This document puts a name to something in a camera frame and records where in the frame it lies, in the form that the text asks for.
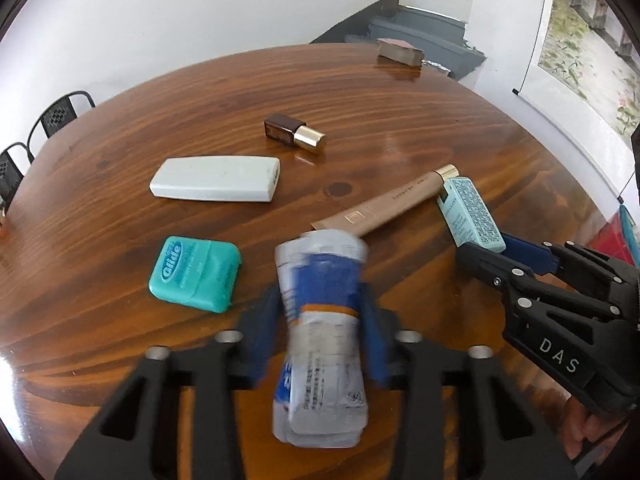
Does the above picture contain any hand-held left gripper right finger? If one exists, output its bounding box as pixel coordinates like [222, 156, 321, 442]
[360, 292, 581, 480]

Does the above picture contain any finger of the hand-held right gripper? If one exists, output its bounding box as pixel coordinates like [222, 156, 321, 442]
[455, 241, 538, 301]
[501, 232, 566, 276]

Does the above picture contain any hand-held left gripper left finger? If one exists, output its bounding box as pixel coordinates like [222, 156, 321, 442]
[54, 287, 281, 480]

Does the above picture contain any small light blue box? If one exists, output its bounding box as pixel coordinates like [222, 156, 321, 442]
[436, 176, 507, 254]

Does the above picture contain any grey blue tube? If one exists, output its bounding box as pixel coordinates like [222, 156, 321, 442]
[271, 229, 371, 448]

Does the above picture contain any red storage box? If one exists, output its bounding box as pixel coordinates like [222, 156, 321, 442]
[587, 205, 640, 271]

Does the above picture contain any person's right hand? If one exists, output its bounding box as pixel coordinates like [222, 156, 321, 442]
[565, 396, 619, 461]

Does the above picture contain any teal dental floss box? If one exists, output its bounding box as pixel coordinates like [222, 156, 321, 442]
[148, 236, 242, 314]

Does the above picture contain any rose tan cosmetic tube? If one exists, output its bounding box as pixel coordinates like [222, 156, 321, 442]
[310, 163, 461, 238]

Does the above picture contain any long white plastic case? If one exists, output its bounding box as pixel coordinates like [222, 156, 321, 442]
[149, 156, 281, 203]

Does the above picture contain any hanging scroll painting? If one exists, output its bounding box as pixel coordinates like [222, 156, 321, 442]
[512, 0, 640, 201]

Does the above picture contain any brown bottle gold cap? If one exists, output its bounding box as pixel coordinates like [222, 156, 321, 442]
[264, 115, 327, 154]

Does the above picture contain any small brown box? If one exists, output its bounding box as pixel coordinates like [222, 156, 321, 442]
[377, 38, 425, 67]

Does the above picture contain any grey staircase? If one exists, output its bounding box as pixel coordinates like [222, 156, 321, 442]
[310, 0, 487, 81]

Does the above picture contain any black metal chair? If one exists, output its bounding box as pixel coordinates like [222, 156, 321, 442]
[27, 91, 96, 153]
[0, 142, 36, 216]

